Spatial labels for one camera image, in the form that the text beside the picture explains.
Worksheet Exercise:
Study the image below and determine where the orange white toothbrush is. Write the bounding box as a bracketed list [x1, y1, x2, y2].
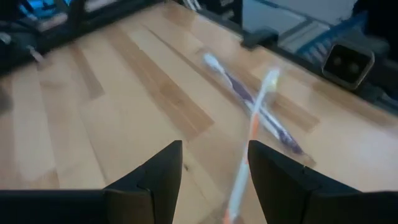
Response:
[222, 67, 281, 224]

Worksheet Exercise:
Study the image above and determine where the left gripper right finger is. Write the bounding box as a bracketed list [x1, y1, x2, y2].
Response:
[248, 139, 398, 224]

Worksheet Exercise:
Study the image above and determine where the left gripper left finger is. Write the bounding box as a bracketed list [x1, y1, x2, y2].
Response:
[0, 139, 183, 224]

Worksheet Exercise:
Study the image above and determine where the purple white wrapped toothbrush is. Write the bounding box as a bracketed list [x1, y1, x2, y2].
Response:
[201, 52, 317, 167]

